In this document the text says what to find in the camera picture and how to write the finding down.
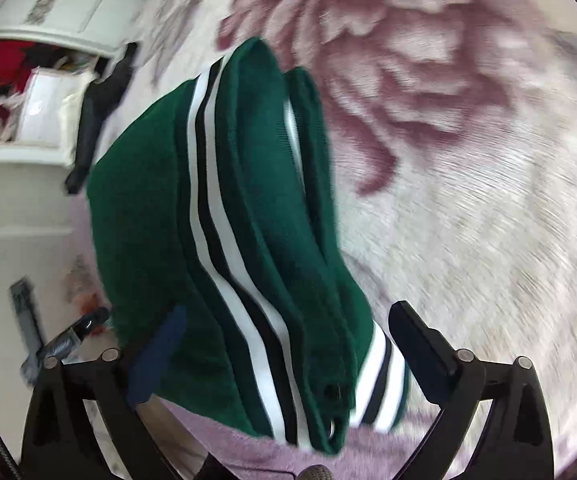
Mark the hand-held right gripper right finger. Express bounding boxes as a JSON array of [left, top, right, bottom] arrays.
[[389, 301, 554, 480]]

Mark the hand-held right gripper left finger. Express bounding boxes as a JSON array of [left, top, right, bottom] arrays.
[[21, 305, 189, 480]]

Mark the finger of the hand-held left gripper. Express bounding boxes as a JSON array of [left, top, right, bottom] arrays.
[[42, 306, 110, 358]]

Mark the green varsity jacket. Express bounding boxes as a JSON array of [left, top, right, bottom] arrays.
[[86, 37, 409, 453]]

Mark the white wardrobe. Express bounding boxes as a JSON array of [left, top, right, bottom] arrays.
[[0, 0, 149, 261]]

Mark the floral plush blanket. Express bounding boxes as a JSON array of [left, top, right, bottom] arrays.
[[133, 0, 577, 461]]

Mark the black leather garment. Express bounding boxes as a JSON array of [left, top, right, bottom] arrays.
[[66, 42, 139, 195]]

